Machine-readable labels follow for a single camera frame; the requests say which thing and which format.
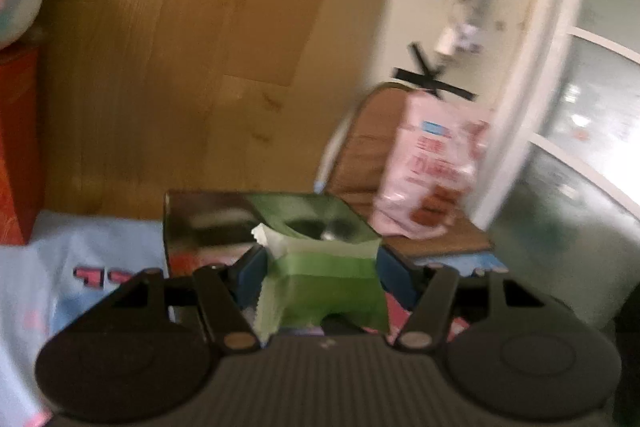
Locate black cardboard storage box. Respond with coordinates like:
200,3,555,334
162,188,386,338

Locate large pink snack bag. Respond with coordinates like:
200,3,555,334
369,90,491,241

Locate brown chair cushion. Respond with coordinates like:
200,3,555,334
317,82,492,259

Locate Peppa Pig bed sheet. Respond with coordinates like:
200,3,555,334
0,209,511,427

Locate wooden headboard panel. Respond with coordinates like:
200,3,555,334
41,0,385,219

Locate red gift bag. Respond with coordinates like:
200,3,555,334
1,43,44,246

